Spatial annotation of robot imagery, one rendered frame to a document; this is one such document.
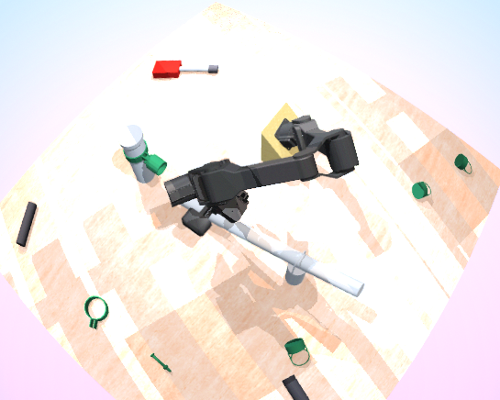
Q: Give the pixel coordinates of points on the green pipe clamp with end cup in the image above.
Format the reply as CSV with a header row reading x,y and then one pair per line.
x,y
153,162

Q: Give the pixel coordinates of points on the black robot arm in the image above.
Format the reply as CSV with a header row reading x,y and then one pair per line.
x,y
221,184

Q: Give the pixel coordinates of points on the grey metal pipe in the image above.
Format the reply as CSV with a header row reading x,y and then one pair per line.
x,y
285,253

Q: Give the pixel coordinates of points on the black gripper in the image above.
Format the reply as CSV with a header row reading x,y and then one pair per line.
x,y
198,222

